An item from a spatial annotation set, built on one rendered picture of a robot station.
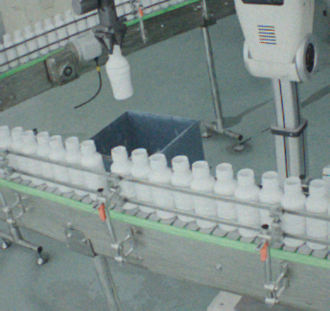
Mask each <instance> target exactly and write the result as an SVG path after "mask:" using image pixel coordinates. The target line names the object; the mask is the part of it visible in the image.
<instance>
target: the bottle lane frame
mask: <svg viewBox="0 0 330 311"><path fill-rule="evenodd" d="M0 184H1V186H2V189H3V195H4V197H5V199H6V201H7V204H8V206H9V207H11V206H12V205H13V204H14V203H16V201H17V200H16V198H15V192H17V193H19V195H20V200H21V202H19V203H18V204H22V206H23V209H24V211H25V212H24V213H22V216H19V214H20V213H21V211H20V208H19V205H18V204H17V205H16V206H15V207H13V212H12V213H13V215H14V218H15V217H16V216H19V218H17V219H16V225H15V226H17V227H20V228H22V229H26V230H29V231H31V232H34V233H36V234H39V235H43V236H46V237H48V238H51V239H53V240H55V241H60V242H63V243H64V244H67V245H69V243H68V241H67V238H66V236H65V229H66V228H67V227H68V228H70V229H76V230H78V231H81V232H84V233H85V235H86V236H87V237H88V238H89V239H90V243H91V246H92V248H93V251H94V253H97V254H99V255H101V256H105V257H108V258H109V259H114V260H115V253H114V250H113V249H112V242H111V238H110V235H109V233H108V230H107V224H106V221H105V220H104V221H102V220H101V216H100V213H99V211H98V210H96V211H92V210H91V209H92V207H93V205H92V204H86V203H84V202H83V201H82V200H80V201H77V200H75V199H72V197H71V198H66V197H63V195H61V196H59V195H57V194H53V192H52V193H50V192H46V191H45V190H43V191H41V190H39V189H36V187H35V188H32V187H30V186H28V185H26V186H24V185H22V184H21V183H20V182H19V183H15V182H13V180H12V181H9V180H6V179H4V180H2V179H0ZM113 208H114V207H113ZM109 211H110V215H111V218H112V221H113V226H114V229H115V233H116V235H117V239H118V241H119V242H122V241H123V240H124V239H125V238H126V237H127V233H126V229H125V226H129V227H131V230H132V233H133V235H131V236H130V239H133V240H135V243H136V247H137V249H133V250H132V251H131V254H129V255H128V256H127V261H126V262H125V263H126V264H127V265H134V266H136V267H139V268H143V269H145V270H147V271H153V272H157V273H160V274H162V275H165V276H168V277H174V278H178V279H180V280H182V281H187V282H190V283H193V284H200V285H203V286H205V287H207V288H213V289H215V290H221V291H224V292H227V293H231V294H234V295H239V296H243V297H248V298H251V299H255V300H258V301H261V302H266V291H265V284H266V280H265V276H266V274H265V267H264V263H265V261H263V260H261V255H260V251H259V252H258V253H256V252H255V251H254V249H255V248H256V247H257V246H258V245H256V244H254V241H255V240H254V241H253V242H252V243H246V242H244V241H241V238H239V239H238V240H237V241H235V240H232V239H229V238H226V237H227V235H225V236H224V237H219V236H216V235H213V232H214V231H213V232H212V233H210V234H209V235H208V234H204V233H200V232H199V229H198V230H197V231H194V230H190V229H189V230H187V229H186V227H185V228H183V229H182V228H178V227H175V226H174V223H172V224H170V225H169V224H166V223H161V221H159V222H158V223H157V222H153V221H150V220H148V217H149V216H148V217H147V218H146V219H143V218H140V217H136V214H135V215H134V216H131V215H127V214H125V211H123V212H122V213H121V212H117V211H114V210H113V209H111V210H109ZM187 225H188V224H187ZM283 247H284V246H282V247H281V248H279V249H276V248H273V247H272V248H270V250H271V257H272V258H271V264H272V281H273V282H275V281H277V279H278V277H279V276H280V275H281V273H282V272H281V271H280V262H281V263H285V264H287V266H288V270H287V274H286V273H285V274H284V277H287V278H288V287H285V289H284V290H283V291H282V292H281V294H280V296H279V297H278V299H279V303H278V304H276V305H279V306H281V307H286V308H289V309H295V310H297V311H330V259H327V256H328V255H326V256H325V258H324V259H322V258H316V257H313V255H312V254H313V251H312V253H311V254H310V255H309V256H308V255H305V254H299V253H297V251H298V249H297V250H296V251H295V252H288V251H285V250H284V249H283Z"/></svg>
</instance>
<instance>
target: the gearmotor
mask: <svg viewBox="0 0 330 311"><path fill-rule="evenodd" d="M103 39H104V40H105V42H106V45H107V47H108V48H109V47H110V45H109V40H108V39H107V38H103ZM104 52H106V51H105V49H104V46H102V45H101V43H100V42H99V41H98V40H97V39H96V38H95V37H94V33H89V34H85V35H82V36H78V37H76V38H75V39H73V40H69V41H67V43H66V45H65V48H64V49H63V50H62V51H59V52H56V53H53V54H52V55H50V56H48V58H46V63H47V67H48V72H49V76H50V78H51V83H52V86H53V87H54V88H56V87H57V86H58V85H59V87H60V86H63V85H65V84H67V83H69V82H73V81H74V80H76V79H78V78H80V76H79V73H78V69H77V65H78V64H81V63H83V62H85V61H87V60H88V61H89V60H90V59H92V58H94V61H96V64H97V71H98V75H99V78H100V82H101V84H102V80H101V74H100V68H99V64H98V60H99V59H98V56H100V55H102V53H104ZM100 90H101V85H100V89H99V91H98V92H97V93H96V94H95V96H94V97H92V98H91V99H90V100H89V101H86V102H85V103H83V104H81V105H80V106H78V107H81V106H83V105H85V104H87V103H89V102H90V101H91V100H93V99H94V98H95V97H96V96H97V95H98V94H99V93H100ZM74 108H77V107H74Z"/></svg>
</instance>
